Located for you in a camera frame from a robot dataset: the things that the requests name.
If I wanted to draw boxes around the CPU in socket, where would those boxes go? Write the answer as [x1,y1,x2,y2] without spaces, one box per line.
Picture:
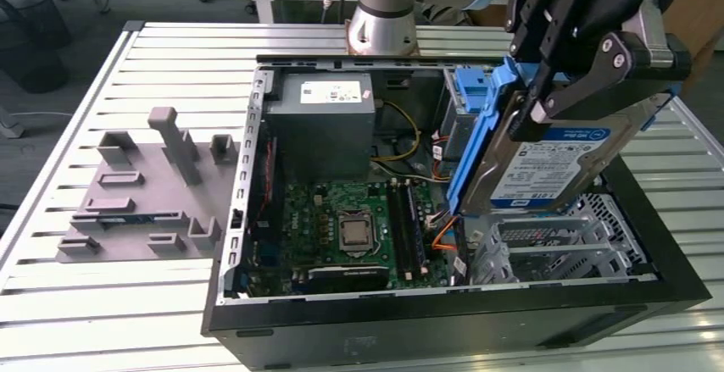
[337,209,380,258]

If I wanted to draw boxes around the olive bag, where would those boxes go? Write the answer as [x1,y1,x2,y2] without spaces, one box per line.
[421,2,472,26]

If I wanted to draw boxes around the black graphics card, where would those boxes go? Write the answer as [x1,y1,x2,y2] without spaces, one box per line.
[305,264,392,295]

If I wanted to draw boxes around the RAM stick in rack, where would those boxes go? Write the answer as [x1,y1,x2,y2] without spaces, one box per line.
[95,214,154,225]

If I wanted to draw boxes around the black PC case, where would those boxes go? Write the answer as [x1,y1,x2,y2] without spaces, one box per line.
[201,53,714,369]

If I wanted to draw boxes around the silver disk bay cage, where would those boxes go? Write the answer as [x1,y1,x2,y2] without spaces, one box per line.
[472,193,647,284]

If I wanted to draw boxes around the orange wire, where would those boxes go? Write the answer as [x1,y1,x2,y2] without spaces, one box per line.
[432,214,461,255]

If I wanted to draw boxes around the installed RAM stick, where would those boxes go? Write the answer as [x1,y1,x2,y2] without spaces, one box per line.
[393,181,430,280]

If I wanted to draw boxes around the green motherboard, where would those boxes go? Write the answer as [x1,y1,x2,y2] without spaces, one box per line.
[247,179,455,297]

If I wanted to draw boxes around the thin red black wire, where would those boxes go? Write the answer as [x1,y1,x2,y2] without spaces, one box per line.
[251,137,277,225]

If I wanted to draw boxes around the grey power supply unit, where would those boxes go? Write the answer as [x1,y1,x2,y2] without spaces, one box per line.
[265,71,378,182]

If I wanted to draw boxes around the wooden cabinet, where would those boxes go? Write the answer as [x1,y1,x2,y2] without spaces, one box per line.
[662,0,724,89]

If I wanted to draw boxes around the yellow wire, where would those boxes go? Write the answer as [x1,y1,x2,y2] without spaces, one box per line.
[370,99,424,164]

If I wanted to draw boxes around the red data wire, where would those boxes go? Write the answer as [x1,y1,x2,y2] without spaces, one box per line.
[429,132,461,183]

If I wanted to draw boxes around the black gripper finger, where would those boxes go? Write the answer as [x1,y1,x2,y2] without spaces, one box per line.
[505,0,585,142]
[531,31,654,122]

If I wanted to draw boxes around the hard disk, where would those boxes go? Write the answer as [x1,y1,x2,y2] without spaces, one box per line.
[446,56,680,221]

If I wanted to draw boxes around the silver optical drive cage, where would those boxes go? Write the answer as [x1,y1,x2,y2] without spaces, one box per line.
[440,69,493,165]

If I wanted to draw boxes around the blue drive bay latch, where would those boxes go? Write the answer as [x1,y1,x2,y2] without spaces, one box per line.
[452,69,500,114]

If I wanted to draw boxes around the grey parts rack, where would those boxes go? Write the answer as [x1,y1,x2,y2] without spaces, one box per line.
[55,107,245,265]

